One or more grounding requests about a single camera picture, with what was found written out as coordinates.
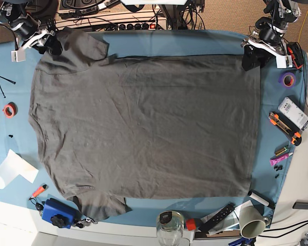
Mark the small black screws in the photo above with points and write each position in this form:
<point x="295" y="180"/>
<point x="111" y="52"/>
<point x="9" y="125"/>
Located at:
<point x="277" y="169"/>

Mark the glass jar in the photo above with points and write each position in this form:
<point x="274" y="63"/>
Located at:
<point x="169" y="228"/>

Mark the orange black tool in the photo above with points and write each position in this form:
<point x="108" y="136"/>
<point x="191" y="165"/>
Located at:
<point x="295" y="51"/>

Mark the metal carabiner keys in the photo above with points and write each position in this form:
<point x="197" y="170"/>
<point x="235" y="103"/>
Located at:
<point x="84" y="222"/>

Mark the power strip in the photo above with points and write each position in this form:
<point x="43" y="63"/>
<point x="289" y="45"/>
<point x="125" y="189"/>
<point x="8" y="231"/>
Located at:
<point x="140" y="26"/>

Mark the blue clamp block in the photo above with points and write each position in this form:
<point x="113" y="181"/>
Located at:
<point x="58" y="214"/>

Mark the small battery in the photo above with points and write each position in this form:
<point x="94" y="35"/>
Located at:
<point x="281" y="150"/>

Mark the purple tape roll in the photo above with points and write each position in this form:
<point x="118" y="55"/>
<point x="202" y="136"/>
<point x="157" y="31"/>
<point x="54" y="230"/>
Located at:
<point x="287" y="80"/>

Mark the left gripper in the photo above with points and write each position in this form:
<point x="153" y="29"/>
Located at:
<point x="254" y="57"/>

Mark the papers under remote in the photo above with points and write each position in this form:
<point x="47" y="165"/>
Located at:
<point x="230" y="221"/>

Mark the purple glue tube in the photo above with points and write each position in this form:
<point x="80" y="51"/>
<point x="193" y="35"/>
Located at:
<point x="280" y="158"/>

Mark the red tape roll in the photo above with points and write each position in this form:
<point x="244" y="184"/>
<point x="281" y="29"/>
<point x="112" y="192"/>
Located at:
<point x="10" y="110"/>

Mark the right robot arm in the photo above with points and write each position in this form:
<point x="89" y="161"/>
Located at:
<point x="28" y="29"/>

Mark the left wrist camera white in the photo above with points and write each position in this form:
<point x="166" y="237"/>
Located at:
<point x="283" y="60"/>

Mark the black power adapter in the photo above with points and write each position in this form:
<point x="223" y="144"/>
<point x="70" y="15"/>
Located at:
<point x="300" y="205"/>

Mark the orange marker pen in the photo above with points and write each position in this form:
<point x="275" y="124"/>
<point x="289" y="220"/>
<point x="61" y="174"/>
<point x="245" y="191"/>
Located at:
<point x="40" y="190"/>

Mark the white black marker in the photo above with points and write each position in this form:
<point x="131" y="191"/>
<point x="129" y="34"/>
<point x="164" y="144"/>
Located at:
<point x="261" y="199"/>

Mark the grey T-shirt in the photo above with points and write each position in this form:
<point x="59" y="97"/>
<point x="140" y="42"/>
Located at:
<point x="112" y="128"/>

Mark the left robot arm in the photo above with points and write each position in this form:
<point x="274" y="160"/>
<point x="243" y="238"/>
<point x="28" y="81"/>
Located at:
<point x="267" y="41"/>

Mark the grey-green mug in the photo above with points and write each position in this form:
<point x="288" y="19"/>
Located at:
<point x="252" y="223"/>

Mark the black remote control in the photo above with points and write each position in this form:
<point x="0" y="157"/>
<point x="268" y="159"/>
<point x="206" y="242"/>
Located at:
<point x="217" y="218"/>

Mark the orange black utility knife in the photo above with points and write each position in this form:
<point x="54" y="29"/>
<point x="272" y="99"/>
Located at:
<point x="293" y="136"/>

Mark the white electronic box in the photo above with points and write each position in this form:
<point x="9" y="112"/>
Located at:
<point x="289" y="109"/>

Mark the white paper roll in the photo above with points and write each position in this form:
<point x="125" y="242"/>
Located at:
<point x="13" y="166"/>

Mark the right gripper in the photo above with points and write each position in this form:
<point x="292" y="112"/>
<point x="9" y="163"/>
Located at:
<point x="51" y="43"/>

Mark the red cube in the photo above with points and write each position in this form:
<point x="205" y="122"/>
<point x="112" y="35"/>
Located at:
<point x="191" y="224"/>

